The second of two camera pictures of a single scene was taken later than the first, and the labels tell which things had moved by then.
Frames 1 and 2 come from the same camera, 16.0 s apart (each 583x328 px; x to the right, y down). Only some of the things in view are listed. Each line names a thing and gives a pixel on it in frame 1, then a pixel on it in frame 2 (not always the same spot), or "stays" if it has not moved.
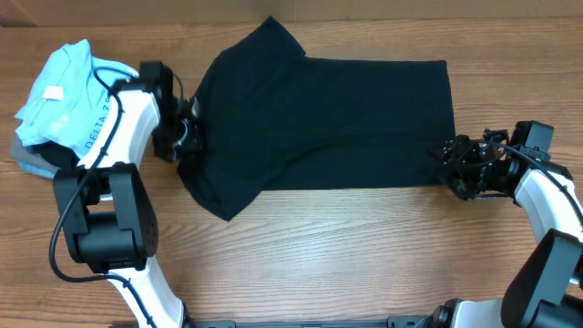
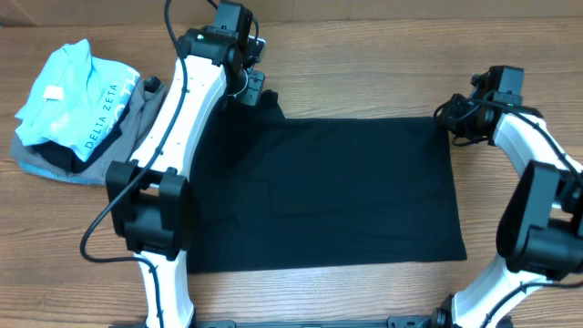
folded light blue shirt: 69,98 stays
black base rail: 230,322 stays
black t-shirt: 274,118 -> 274,192
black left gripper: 192,148 -> 250,95
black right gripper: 452,148 -> 451,115
